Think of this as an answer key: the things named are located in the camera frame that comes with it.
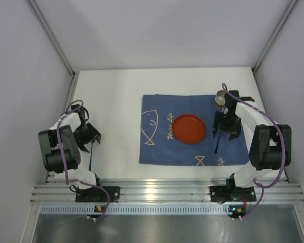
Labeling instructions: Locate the blue metal spoon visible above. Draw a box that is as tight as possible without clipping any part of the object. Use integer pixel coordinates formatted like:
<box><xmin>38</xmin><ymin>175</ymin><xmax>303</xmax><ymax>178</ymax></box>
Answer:
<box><xmin>214</xmin><ymin>124</ymin><xmax>221</xmax><ymax>154</ymax></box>

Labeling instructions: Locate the blue metal fork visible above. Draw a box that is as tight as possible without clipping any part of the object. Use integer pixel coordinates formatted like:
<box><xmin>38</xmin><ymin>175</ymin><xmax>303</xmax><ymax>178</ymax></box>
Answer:
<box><xmin>88</xmin><ymin>141</ymin><xmax>95</xmax><ymax>171</ymax></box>

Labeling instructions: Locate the brown paper cup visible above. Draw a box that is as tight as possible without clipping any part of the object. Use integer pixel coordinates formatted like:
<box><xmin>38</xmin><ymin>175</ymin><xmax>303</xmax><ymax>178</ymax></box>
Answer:
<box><xmin>214</xmin><ymin>90</ymin><xmax>226</xmax><ymax>109</ymax></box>

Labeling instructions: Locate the red plate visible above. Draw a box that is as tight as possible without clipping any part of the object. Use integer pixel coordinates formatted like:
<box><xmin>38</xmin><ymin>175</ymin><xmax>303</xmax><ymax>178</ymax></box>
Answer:
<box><xmin>172</xmin><ymin>114</ymin><xmax>207</xmax><ymax>144</ymax></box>

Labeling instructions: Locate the blue fish placemat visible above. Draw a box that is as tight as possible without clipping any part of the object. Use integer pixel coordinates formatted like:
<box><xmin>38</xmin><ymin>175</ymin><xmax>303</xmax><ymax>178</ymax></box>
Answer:
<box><xmin>139</xmin><ymin>94</ymin><xmax>249</xmax><ymax>167</ymax></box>

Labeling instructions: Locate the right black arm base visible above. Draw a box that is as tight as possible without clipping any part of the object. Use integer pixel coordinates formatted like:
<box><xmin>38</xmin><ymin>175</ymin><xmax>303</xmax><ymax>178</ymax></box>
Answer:
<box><xmin>209</xmin><ymin>186</ymin><xmax>257</xmax><ymax>204</ymax></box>

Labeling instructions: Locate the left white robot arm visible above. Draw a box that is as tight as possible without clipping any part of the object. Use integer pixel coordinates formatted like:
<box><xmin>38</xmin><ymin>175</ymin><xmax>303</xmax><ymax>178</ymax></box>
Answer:
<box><xmin>38</xmin><ymin>100</ymin><xmax>101</xmax><ymax>190</ymax></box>

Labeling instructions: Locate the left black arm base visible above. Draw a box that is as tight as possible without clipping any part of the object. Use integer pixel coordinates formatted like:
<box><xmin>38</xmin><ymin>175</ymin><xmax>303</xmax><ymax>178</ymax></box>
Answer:
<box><xmin>69</xmin><ymin>186</ymin><xmax>121</xmax><ymax>203</ymax></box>

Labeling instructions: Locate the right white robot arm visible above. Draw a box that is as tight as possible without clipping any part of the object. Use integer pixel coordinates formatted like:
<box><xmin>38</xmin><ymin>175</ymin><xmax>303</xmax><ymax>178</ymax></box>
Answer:
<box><xmin>212</xmin><ymin>89</ymin><xmax>292</xmax><ymax>189</ymax></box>

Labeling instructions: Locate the aluminium mounting rail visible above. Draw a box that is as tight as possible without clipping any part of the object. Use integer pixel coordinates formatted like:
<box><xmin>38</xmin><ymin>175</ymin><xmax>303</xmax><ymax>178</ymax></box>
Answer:
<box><xmin>29</xmin><ymin>161</ymin><xmax>304</xmax><ymax>203</ymax></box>

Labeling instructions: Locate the slotted cable duct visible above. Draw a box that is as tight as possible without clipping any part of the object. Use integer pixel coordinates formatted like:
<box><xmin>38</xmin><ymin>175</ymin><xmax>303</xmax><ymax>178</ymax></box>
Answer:
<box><xmin>41</xmin><ymin>204</ymin><xmax>245</xmax><ymax>215</ymax></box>

